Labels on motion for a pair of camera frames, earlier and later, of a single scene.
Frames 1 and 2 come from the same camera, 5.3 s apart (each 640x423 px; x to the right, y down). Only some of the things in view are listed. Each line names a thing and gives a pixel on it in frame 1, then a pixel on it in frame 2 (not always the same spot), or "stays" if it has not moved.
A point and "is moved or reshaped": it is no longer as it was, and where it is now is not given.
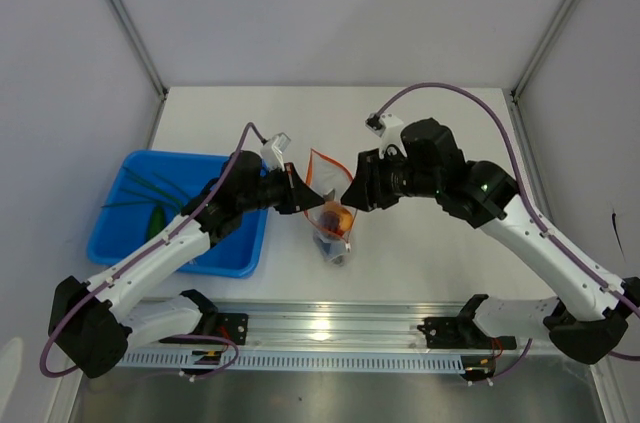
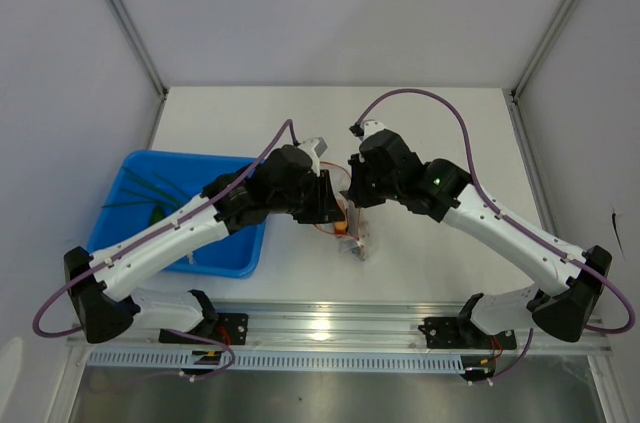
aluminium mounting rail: x=348 y=325 stays
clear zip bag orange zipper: x=331 y=222 is moved or reshaped
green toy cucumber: x=157 y=222 stays
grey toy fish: x=332 y=247 → x=353 y=244
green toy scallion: x=151 y=185 stays
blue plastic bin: x=150 y=188 stays
